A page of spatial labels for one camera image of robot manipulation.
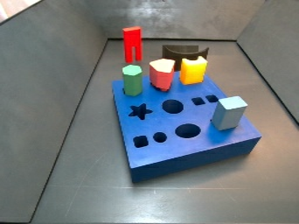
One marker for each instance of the red two-pronged square-circle block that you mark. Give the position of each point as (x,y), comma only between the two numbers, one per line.
(132,43)

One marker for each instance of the blue shape sorter board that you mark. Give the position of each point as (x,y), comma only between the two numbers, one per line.
(167,130)

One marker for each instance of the green hexagonal block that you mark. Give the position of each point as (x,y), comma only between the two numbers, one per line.
(132,77)

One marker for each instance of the pink-red pentagon block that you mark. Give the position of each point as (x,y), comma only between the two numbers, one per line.
(162,73)

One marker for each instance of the yellow block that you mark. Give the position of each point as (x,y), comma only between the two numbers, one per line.
(192,70)

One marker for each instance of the light blue rectangular block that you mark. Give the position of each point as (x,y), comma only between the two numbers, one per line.
(228,112)

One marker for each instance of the black curved holder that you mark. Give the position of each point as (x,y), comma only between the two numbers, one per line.
(179,52)

